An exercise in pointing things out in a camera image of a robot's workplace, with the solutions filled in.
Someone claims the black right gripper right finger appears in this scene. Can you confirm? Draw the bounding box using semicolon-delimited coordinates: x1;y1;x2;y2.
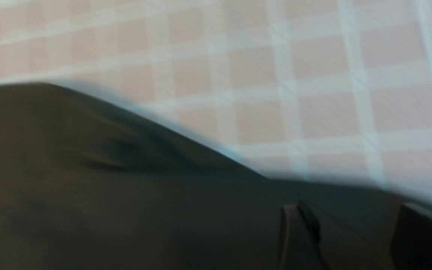
390;203;432;270

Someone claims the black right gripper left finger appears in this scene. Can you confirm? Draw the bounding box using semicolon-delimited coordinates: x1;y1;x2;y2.
278;201;329;270

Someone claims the dark gray long-sleeve top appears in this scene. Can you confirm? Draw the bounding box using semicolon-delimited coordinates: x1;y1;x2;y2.
0;82;432;270

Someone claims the pink checkered tablecloth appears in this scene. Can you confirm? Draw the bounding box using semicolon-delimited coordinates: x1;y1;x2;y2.
0;0;432;201

